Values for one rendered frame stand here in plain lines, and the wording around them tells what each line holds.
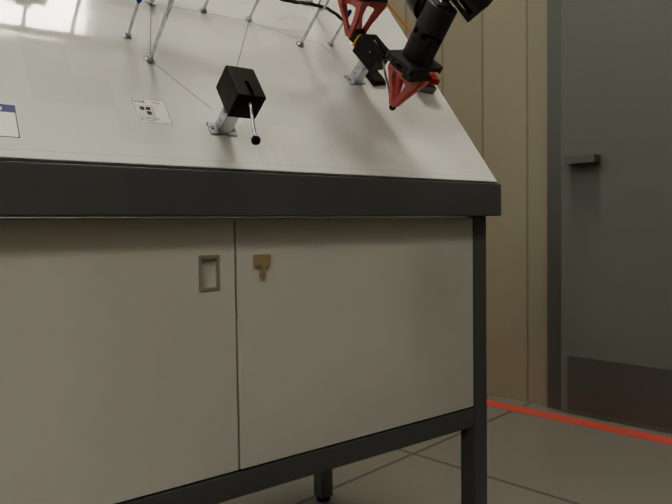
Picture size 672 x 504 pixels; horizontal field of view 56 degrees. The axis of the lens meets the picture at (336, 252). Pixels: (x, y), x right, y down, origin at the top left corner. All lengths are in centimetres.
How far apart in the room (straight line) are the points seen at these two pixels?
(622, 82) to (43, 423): 233
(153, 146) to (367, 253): 43
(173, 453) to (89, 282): 28
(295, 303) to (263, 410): 18
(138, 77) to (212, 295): 35
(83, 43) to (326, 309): 56
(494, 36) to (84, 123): 238
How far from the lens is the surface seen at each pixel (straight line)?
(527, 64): 295
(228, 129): 99
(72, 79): 98
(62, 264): 89
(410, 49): 118
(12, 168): 84
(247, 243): 99
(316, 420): 111
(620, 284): 266
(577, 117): 275
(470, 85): 308
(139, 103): 98
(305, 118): 112
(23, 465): 93
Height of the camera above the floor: 78
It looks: 2 degrees down
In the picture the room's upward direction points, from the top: 1 degrees counter-clockwise
